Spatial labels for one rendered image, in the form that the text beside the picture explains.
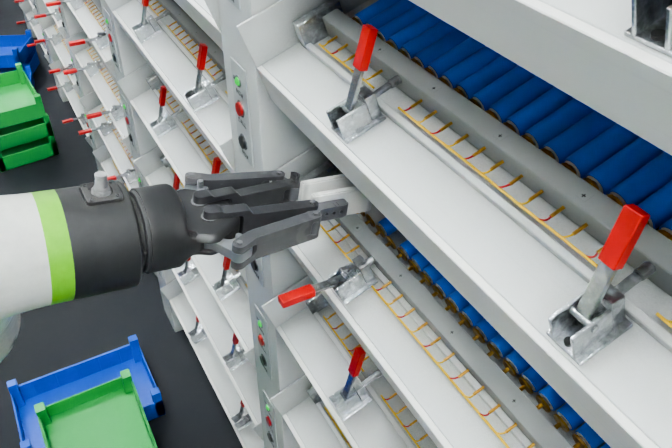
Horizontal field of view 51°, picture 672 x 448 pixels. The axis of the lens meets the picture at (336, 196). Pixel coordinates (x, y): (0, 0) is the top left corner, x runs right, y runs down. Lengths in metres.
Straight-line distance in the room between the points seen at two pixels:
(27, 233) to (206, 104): 0.51
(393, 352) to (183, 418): 1.12
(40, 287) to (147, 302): 1.43
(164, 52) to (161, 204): 0.63
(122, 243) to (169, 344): 1.32
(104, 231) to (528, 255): 0.32
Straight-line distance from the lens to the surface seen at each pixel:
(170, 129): 1.35
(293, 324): 0.94
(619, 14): 0.35
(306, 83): 0.67
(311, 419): 1.07
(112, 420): 1.68
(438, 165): 0.54
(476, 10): 0.41
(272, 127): 0.76
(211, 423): 1.72
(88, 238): 0.57
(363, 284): 0.71
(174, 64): 1.16
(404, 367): 0.65
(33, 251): 0.57
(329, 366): 0.89
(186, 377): 1.81
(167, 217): 0.60
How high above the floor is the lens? 1.38
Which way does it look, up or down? 37 degrees down
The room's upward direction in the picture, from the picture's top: straight up
